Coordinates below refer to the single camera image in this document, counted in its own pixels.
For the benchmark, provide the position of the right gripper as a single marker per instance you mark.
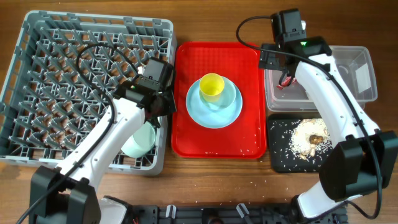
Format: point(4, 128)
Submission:
point(268, 61)

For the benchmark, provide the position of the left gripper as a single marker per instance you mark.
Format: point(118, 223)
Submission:
point(171, 107)

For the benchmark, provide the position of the red snack wrapper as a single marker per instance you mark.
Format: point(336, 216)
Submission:
point(284, 82)

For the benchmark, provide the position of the green food bowl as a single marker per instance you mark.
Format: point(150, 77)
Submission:
point(141, 142)

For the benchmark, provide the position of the yellow plastic cup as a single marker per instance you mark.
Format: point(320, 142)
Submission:
point(211, 87)

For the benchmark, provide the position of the light blue plate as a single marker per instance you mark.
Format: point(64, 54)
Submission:
point(213, 119)

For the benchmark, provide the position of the rice and mushroom leftovers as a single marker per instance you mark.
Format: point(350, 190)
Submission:
point(309, 139)

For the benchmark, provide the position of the small green saucer bowl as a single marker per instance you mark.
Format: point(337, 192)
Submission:
point(228, 96)

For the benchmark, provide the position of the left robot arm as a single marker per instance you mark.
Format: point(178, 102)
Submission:
point(67, 193)

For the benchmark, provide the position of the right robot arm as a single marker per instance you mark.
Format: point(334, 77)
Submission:
point(363, 156)

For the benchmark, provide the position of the grey plastic dishwasher rack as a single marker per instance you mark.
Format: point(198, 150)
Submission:
point(62, 63)

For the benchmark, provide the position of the clear plastic storage bin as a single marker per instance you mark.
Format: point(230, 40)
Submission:
point(355, 67)

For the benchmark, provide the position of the red plastic serving tray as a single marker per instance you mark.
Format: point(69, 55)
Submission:
point(245, 138)

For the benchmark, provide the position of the black plastic tray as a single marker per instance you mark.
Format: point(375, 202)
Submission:
point(280, 127)

